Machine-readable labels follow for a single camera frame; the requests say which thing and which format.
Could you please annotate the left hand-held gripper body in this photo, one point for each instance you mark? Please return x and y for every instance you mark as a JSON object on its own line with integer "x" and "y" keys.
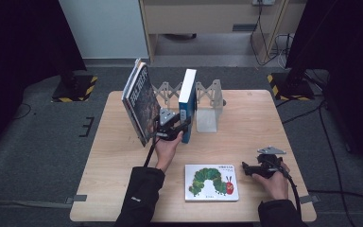
{"x": 167, "y": 118}

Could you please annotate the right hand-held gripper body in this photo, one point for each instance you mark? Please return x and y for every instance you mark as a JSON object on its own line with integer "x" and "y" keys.
{"x": 267, "y": 164}

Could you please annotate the thick blue book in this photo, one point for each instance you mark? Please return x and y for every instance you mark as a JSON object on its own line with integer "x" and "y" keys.
{"x": 186, "y": 107}

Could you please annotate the grey expandable metal book rack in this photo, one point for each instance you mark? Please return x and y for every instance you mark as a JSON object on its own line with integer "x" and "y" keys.
{"x": 206, "y": 121}

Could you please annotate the dark cover magazine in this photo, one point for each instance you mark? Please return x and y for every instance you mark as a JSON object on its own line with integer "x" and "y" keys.
{"x": 143, "y": 107}

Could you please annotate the white caterpillar picture book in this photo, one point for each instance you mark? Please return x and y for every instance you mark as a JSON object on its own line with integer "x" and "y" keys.
{"x": 208, "y": 183}

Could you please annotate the portrait magazine with red label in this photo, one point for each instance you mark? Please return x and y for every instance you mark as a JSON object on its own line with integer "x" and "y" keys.
{"x": 133, "y": 82}

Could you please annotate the magazine with yellow corner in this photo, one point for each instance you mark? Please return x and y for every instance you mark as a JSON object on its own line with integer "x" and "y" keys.
{"x": 129, "y": 82}

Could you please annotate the person's right hand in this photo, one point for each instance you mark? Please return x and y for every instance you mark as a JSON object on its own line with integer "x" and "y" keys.
{"x": 275, "y": 187}

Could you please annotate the person's left hand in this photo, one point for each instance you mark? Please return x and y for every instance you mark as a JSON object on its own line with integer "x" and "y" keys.
{"x": 167, "y": 151}

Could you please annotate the grey tape piece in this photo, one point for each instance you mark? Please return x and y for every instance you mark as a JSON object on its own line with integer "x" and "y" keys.
{"x": 310, "y": 199}
{"x": 77, "y": 199}

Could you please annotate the striped black stand base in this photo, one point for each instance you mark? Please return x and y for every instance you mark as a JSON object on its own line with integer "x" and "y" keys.
{"x": 291, "y": 88}
{"x": 75, "y": 90}

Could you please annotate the black tape floor mark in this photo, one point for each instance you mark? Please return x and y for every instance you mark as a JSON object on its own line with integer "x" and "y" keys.
{"x": 87, "y": 126}

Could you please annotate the wooden cabinet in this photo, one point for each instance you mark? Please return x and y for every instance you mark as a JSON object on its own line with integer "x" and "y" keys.
{"x": 195, "y": 15}

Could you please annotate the white panel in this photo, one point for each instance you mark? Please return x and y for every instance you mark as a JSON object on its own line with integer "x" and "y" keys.
{"x": 107, "y": 28}

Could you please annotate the black curtain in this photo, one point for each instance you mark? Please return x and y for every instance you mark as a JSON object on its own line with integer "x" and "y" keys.
{"x": 19, "y": 47}
{"x": 346, "y": 47}

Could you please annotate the white power strip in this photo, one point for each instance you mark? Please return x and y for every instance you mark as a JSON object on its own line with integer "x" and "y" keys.
{"x": 264, "y": 2}

